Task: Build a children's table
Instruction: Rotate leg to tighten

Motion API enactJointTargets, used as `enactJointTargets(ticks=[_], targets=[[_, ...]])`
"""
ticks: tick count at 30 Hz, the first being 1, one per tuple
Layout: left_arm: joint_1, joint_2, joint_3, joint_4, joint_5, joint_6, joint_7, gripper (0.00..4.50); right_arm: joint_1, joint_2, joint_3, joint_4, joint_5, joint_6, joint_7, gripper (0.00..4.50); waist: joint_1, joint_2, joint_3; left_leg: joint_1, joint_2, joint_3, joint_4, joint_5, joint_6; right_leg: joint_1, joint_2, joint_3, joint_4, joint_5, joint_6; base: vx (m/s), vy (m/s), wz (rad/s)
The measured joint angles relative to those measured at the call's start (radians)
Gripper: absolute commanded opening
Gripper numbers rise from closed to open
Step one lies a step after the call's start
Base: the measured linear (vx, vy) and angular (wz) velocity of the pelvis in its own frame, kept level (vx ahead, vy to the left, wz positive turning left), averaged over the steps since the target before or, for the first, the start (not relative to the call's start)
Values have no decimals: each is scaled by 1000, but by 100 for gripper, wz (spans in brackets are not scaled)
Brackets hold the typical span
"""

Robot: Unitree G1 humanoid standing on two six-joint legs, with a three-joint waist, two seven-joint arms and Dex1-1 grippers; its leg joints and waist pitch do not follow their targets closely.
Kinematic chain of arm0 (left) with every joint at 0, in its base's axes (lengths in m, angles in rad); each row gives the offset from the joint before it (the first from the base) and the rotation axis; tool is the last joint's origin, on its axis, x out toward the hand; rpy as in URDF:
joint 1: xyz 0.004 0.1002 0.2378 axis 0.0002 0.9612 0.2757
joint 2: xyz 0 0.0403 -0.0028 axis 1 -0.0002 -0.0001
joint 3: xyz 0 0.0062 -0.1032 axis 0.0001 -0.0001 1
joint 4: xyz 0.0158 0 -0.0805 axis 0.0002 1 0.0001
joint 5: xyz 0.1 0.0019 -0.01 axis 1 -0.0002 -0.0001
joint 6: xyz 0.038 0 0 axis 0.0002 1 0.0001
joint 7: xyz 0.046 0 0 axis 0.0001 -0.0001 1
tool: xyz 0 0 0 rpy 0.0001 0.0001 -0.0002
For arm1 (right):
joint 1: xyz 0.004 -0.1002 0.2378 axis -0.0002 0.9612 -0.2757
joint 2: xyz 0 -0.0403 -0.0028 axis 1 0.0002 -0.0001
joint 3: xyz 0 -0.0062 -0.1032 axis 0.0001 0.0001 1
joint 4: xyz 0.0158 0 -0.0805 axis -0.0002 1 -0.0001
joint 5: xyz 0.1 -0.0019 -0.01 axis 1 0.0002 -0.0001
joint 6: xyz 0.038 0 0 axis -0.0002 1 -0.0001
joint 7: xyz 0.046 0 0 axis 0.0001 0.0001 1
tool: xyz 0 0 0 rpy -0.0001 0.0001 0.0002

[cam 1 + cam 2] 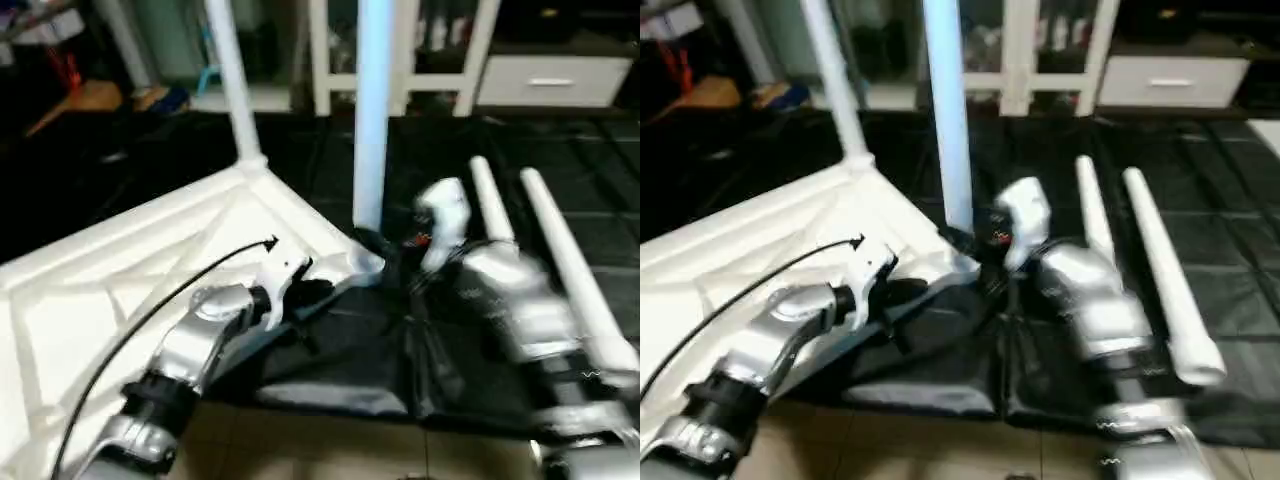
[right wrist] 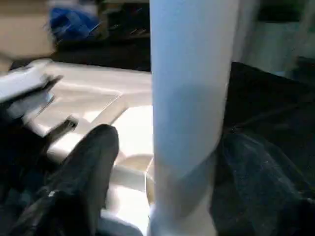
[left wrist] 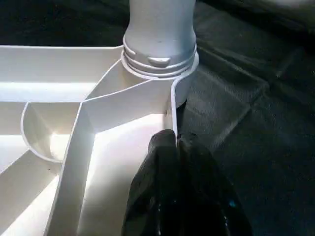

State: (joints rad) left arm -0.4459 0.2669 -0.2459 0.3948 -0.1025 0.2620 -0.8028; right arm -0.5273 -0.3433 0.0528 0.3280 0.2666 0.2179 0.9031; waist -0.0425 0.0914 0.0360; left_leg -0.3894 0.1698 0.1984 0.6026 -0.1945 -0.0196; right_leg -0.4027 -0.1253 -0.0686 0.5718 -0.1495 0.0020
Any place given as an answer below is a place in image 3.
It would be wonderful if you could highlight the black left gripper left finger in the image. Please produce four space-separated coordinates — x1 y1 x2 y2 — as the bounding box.
122 130 182 236

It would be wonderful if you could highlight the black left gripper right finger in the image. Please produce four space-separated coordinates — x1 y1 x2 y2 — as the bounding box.
177 134 254 236

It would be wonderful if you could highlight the white plastic table top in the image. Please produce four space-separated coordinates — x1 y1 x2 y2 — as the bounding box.
0 45 200 236

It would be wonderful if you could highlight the white plastic table leg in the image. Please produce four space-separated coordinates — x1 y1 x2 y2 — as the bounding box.
121 0 198 79

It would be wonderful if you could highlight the black work mat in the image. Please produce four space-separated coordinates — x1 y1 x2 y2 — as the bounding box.
0 0 315 236

